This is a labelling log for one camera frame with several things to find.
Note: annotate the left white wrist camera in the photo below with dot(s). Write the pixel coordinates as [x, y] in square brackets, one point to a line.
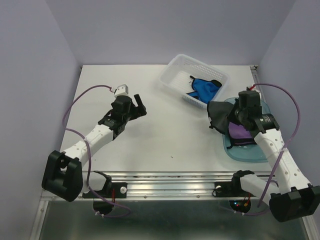
[121, 90]

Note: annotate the white plastic basket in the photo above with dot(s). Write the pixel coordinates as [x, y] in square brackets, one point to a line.
[179, 73]

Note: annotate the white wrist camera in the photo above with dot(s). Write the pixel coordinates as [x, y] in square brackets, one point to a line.
[121, 90]
[255, 89]

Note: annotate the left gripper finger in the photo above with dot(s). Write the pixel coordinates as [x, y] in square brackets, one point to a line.
[138, 100]
[139, 111]

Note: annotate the blue towel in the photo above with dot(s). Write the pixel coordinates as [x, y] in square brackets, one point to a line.
[204, 90]

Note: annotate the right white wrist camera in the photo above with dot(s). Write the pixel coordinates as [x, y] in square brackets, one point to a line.
[255, 89]

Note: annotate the blue translucent plastic tray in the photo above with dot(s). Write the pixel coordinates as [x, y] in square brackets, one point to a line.
[247, 153]

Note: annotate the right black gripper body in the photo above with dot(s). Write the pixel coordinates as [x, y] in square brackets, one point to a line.
[239, 114]

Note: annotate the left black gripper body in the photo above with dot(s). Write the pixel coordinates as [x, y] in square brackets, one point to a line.
[129, 116]

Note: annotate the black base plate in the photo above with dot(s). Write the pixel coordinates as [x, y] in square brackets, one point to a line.
[114, 190]
[228, 189]

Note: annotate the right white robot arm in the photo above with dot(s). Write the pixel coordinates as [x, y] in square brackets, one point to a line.
[287, 192]

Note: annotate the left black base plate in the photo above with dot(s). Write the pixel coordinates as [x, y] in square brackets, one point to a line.
[114, 190]

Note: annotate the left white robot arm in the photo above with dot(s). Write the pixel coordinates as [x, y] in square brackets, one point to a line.
[63, 174]

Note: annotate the aluminium rail frame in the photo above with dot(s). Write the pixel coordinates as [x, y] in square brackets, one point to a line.
[169, 159]

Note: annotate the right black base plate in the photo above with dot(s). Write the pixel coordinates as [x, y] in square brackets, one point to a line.
[228, 189]

